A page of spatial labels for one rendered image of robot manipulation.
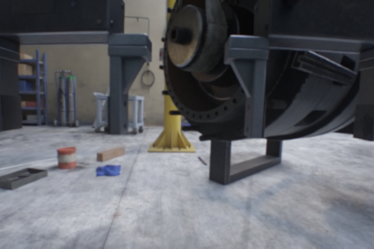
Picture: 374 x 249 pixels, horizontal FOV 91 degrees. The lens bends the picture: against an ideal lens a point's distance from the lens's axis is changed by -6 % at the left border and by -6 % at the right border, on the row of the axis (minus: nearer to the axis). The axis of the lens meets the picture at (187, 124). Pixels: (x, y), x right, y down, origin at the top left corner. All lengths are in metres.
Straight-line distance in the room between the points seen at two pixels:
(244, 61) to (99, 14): 0.15
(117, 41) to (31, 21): 0.09
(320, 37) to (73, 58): 6.97
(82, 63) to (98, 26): 6.74
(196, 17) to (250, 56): 0.27
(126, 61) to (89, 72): 6.63
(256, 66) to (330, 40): 0.08
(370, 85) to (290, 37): 0.11
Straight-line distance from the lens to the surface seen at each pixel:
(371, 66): 0.29
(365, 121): 0.29
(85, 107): 6.82
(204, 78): 0.54
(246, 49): 0.21
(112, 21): 0.23
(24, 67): 7.20
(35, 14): 0.26
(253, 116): 0.21
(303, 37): 0.23
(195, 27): 0.46
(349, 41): 0.26
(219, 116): 0.45
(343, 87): 0.61
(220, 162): 1.78
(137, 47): 0.21
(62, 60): 7.19
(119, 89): 0.21
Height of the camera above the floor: 0.69
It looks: 5 degrees down
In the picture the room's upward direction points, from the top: 2 degrees clockwise
